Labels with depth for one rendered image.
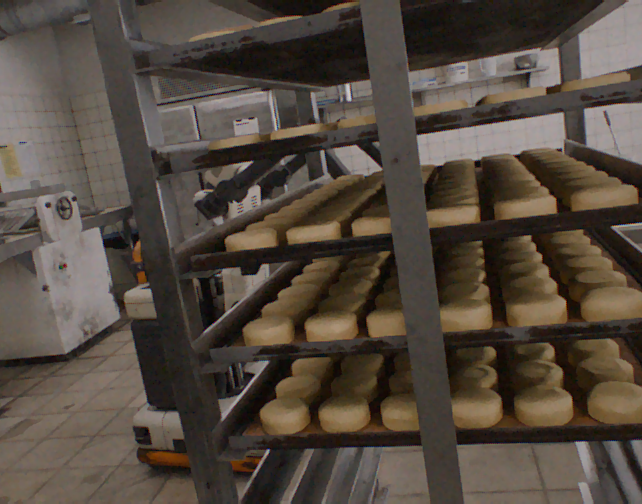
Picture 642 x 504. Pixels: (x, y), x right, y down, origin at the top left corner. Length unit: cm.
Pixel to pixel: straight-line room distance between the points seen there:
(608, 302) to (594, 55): 563
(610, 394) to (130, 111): 48
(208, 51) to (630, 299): 40
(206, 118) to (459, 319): 494
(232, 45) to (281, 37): 4
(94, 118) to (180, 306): 637
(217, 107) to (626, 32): 362
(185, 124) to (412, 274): 502
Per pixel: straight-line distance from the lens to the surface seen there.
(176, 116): 550
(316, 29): 51
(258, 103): 525
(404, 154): 49
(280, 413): 62
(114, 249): 634
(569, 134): 110
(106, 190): 692
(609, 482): 102
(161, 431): 272
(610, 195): 53
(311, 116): 112
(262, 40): 52
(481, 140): 599
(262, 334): 58
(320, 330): 56
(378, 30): 49
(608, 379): 63
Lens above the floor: 132
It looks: 11 degrees down
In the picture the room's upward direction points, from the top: 9 degrees counter-clockwise
